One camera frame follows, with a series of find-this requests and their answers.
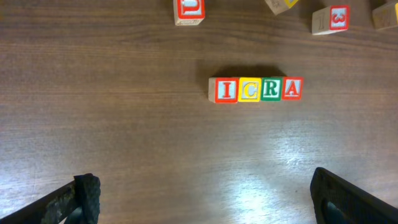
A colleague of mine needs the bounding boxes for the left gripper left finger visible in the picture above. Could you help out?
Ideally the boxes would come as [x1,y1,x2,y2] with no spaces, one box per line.
[1,173,101,224]

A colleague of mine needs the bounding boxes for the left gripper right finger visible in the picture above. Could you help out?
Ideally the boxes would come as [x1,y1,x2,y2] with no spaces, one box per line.
[310,167,397,224]

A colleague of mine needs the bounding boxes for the red A block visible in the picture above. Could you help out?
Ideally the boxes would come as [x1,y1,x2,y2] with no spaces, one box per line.
[282,77,304,101]

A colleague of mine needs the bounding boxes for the green R block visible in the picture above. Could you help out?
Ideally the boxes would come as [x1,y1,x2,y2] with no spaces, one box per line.
[261,78,283,101]

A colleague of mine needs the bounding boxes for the yellow C block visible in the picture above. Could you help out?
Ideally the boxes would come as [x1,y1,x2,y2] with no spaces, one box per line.
[238,77,262,103]

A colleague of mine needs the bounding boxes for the red I block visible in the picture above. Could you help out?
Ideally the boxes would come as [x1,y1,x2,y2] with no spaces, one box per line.
[208,77,239,104]

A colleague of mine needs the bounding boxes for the red 3 block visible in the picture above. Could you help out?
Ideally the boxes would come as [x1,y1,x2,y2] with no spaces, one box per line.
[312,5,350,35]

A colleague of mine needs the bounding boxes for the yellow S block right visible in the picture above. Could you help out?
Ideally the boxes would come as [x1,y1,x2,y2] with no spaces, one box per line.
[372,1,397,30]

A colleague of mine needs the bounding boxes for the yellow block centre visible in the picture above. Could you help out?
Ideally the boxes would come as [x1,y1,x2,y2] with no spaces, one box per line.
[265,0,299,15]

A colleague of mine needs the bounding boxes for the red U block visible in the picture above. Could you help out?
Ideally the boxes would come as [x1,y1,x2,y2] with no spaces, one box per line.
[174,0,205,26]

